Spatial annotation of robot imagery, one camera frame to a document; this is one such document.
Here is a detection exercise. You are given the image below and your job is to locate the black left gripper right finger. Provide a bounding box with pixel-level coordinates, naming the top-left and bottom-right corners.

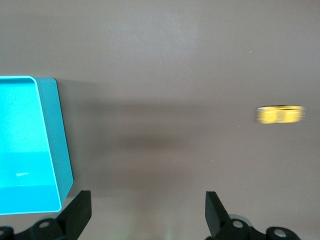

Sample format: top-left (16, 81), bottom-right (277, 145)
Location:
top-left (204, 191), bottom-right (300, 240)

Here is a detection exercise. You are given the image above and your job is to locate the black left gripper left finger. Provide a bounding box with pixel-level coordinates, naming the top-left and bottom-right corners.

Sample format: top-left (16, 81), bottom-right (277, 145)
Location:
top-left (0, 190), bottom-right (92, 240)

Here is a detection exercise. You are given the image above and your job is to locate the yellow beetle toy car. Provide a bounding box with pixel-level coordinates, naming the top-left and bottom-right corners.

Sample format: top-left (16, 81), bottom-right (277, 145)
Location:
top-left (255, 104), bottom-right (307, 125)

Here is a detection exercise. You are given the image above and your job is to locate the teal plastic bin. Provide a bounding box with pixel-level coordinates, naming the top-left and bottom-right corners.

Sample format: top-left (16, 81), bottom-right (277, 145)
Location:
top-left (0, 75), bottom-right (75, 216)

